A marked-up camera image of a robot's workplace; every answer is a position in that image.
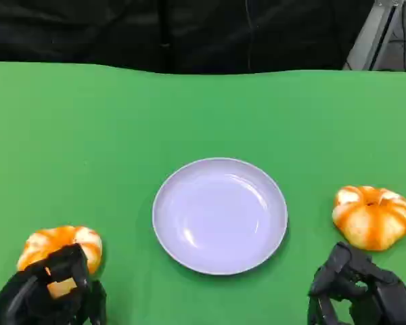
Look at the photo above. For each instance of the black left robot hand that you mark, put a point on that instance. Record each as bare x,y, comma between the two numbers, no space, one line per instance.
13,304

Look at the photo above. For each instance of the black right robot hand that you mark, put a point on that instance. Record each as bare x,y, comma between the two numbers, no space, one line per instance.
385,298

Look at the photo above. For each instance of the black curtain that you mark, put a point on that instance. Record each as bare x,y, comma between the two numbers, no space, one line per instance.
155,30

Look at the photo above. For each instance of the lilac plate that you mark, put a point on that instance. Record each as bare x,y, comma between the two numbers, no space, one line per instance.
220,216

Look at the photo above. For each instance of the green table cloth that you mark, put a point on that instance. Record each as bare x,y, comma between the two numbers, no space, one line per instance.
203,118

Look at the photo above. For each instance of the grey metal frame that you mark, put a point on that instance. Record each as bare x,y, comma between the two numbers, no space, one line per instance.
375,37

